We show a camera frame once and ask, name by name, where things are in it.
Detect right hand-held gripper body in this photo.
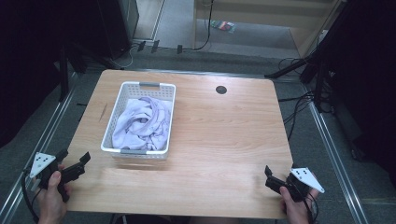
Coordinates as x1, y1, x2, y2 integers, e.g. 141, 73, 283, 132
284, 166, 326, 203

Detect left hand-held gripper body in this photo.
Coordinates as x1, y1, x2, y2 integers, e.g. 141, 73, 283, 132
29, 151, 71, 203

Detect lavender cloth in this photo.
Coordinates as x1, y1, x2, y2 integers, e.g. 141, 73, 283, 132
111, 95, 173, 151

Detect white plastic basket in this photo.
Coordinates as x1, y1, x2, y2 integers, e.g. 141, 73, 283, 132
100, 80, 177, 161

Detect person's right hand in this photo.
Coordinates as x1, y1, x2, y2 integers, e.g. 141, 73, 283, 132
278, 185, 320, 224

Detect person's left hand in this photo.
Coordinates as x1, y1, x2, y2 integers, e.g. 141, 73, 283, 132
36, 170, 74, 224

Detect dark curtain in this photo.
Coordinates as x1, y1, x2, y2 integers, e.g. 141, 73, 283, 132
0, 0, 104, 149
314, 0, 396, 188

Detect black cabinet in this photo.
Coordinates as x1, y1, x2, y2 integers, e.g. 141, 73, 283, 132
95, 0, 140, 61

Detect colourful packet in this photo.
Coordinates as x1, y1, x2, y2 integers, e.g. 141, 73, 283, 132
210, 20, 237, 34

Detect light wooden shelf unit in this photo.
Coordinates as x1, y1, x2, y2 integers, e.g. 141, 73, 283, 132
192, 0, 344, 59

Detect metal floor rail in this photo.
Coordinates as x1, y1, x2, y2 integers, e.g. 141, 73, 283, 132
0, 72, 78, 224
303, 83, 371, 224

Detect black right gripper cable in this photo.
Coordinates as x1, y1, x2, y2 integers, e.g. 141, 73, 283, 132
302, 191, 320, 224

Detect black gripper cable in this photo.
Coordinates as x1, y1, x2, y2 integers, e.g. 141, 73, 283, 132
302, 191, 320, 224
21, 169, 41, 224

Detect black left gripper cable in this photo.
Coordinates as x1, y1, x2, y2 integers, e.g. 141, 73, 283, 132
21, 169, 41, 224

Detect black floor cables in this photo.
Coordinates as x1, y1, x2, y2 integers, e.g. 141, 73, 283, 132
277, 56, 316, 142

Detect black hanging cable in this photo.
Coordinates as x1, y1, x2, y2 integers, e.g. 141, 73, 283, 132
191, 0, 216, 51

